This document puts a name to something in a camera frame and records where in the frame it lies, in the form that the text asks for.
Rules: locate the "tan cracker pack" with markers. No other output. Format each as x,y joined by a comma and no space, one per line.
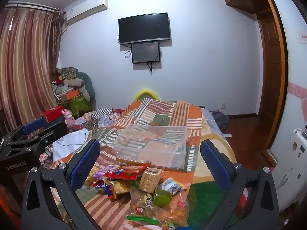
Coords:
150,179

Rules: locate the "wooden door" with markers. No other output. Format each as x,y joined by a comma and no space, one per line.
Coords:
269,76

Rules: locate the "large black television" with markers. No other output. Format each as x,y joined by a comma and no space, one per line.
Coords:
144,28

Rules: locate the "white wall socket plate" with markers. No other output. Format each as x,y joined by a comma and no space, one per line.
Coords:
292,163

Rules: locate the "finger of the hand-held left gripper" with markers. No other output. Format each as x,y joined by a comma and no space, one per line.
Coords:
54,132
33,125

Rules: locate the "pile of snack packets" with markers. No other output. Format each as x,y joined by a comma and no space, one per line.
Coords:
120,176

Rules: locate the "pink plush toy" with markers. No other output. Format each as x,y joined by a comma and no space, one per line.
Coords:
69,118

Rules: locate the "red wall label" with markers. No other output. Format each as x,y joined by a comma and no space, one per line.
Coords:
302,38

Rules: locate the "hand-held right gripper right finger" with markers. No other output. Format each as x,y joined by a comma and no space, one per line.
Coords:
214,165

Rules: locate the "white air conditioner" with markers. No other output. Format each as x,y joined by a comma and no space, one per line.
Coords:
88,9

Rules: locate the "green printed bag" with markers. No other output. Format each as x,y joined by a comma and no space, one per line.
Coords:
79,105

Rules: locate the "small black monitor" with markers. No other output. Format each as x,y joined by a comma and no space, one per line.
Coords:
145,52

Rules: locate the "dark patterned cloth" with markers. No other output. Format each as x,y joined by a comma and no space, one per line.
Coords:
67,73

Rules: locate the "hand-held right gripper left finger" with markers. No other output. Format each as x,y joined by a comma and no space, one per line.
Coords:
84,167

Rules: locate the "orange cardboard box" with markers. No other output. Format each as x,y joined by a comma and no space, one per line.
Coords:
68,95

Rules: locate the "clear plastic storage box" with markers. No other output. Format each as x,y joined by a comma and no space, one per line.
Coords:
153,146

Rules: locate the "white curtain rail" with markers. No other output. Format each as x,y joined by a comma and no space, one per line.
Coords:
28,6

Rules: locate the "yellow round object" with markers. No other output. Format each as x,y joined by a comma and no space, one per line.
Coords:
144,93

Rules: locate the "striped brown curtain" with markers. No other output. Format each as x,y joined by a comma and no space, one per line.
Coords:
24,64

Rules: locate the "white wall outlet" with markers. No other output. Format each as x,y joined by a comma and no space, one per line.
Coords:
223,105

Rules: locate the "grey-green cushion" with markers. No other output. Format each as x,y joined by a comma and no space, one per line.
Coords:
89,86

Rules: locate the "wooden door frame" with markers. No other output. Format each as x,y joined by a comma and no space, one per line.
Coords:
280,76

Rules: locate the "grey backpack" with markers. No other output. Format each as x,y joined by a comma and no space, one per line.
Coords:
219,119

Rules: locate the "white cloth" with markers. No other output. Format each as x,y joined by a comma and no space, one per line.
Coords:
69,143

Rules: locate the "red box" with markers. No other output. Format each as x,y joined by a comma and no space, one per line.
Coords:
52,115

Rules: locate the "checkered patchwork quilt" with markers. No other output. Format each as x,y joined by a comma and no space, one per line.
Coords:
103,115

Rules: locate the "pink wall sticker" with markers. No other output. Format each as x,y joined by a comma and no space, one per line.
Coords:
298,95

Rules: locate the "grey plush toy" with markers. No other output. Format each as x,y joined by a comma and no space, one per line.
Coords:
72,83

